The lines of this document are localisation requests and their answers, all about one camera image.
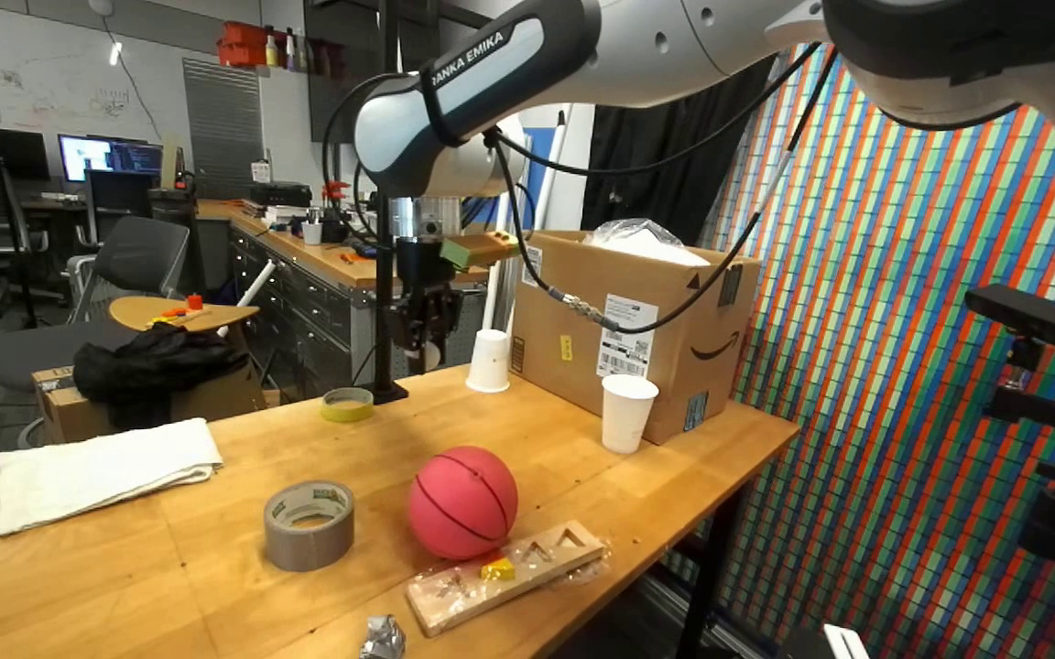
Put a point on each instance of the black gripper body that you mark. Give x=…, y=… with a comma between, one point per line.
x=429, y=288

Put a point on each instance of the red basketball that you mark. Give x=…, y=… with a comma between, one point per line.
x=463, y=503

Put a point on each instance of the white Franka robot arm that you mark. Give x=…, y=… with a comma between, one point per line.
x=531, y=56

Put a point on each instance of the white paper cup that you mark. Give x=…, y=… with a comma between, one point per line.
x=489, y=362
x=630, y=414

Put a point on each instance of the white slanted pole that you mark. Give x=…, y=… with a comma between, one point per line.
x=495, y=295

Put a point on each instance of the large brown cardboard box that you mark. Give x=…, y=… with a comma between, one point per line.
x=551, y=332

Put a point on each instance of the wooden workbench with drawers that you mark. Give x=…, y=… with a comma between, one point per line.
x=311, y=305

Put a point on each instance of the clear plastic bag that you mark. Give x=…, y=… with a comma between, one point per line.
x=642, y=240

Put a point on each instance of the small orange object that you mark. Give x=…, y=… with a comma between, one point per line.
x=194, y=300

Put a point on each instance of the yellow puzzle piece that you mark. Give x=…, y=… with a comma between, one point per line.
x=500, y=567

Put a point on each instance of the black hanging cloth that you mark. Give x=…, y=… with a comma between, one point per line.
x=662, y=184

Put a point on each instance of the wooden shape puzzle board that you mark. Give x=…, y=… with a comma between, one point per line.
x=514, y=584

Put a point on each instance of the black bag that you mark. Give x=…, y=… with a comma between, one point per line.
x=148, y=367

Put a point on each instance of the grey office chair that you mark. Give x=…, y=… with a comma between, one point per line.
x=145, y=250

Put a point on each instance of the crumpled foil ball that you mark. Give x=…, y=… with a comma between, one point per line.
x=382, y=639

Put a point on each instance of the red container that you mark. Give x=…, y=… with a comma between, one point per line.
x=245, y=45

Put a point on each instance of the white folded towel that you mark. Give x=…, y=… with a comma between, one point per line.
x=100, y=471

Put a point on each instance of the lit computer monitor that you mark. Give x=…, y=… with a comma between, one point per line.
x=100, y=156

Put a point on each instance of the small brown cardboard box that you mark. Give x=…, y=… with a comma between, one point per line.
x=65, y=406

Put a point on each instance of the multicolour striped backdrop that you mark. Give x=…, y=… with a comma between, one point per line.
x=897, y=427

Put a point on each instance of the small white card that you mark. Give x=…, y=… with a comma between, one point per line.
x=844, y=643

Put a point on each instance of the black table frame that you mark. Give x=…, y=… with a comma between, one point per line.
x=706, y=587

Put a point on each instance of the black side camera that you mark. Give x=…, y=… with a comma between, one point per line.
x=1029, y=317

